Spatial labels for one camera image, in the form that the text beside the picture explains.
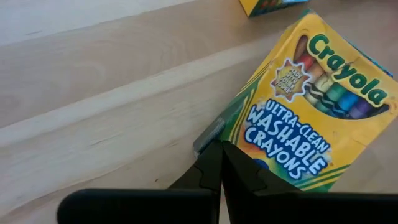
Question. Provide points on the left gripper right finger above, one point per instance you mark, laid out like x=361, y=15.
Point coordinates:
x=280, y=208

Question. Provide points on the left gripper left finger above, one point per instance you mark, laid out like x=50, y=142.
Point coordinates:
x=186, y=205

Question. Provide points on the yellow Crayola crayon box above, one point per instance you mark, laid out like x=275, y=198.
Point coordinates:
x=273, y=4
x=311, y=93

